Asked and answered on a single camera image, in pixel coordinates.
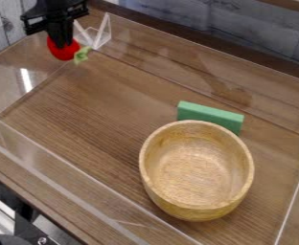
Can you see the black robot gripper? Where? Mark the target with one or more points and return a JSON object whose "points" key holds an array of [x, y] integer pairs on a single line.
{"points": [[54, 16]]}

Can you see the red plush strawberry fruit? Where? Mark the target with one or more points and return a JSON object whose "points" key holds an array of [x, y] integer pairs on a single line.
{"points": [[70, 52]]}

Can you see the green foam block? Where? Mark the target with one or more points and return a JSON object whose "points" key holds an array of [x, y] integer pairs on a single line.
{"points": [[193, 111]]}

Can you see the wooden oval bowl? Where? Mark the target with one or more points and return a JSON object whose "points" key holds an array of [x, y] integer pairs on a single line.
{"points": [[197, 170]]}

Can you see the clear acrylic tray enclosure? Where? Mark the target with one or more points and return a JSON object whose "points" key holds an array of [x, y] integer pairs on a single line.
{"points": [[77, 118]]}

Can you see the black equipment with cable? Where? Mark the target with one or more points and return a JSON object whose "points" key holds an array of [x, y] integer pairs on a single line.
{"points": [[20, 232]]}

